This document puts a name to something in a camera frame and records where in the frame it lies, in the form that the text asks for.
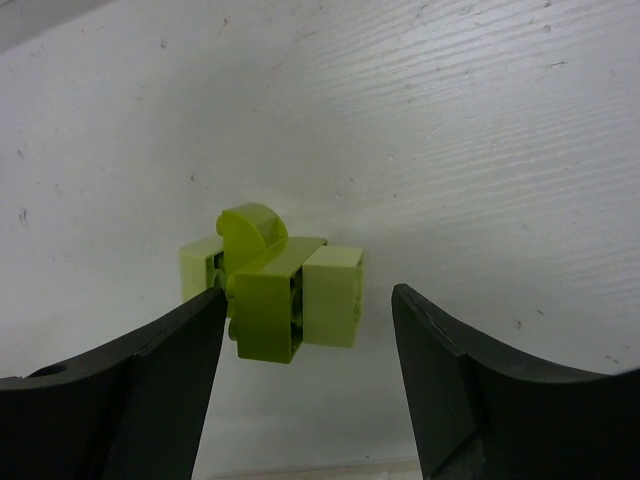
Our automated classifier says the lime green lego brick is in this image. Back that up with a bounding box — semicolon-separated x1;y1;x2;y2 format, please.
229;237;327;364

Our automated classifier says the pale green lego brick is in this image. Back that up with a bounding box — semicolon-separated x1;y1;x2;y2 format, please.
179;236;226;302
302;245;364;348

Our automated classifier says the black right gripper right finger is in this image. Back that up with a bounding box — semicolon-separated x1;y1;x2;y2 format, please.
391;284;639;479

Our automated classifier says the lime green curved lego piece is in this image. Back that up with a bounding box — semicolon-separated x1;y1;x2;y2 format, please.
216;203;288;274

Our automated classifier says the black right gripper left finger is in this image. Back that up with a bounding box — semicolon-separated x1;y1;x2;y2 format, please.
1;288;227;479

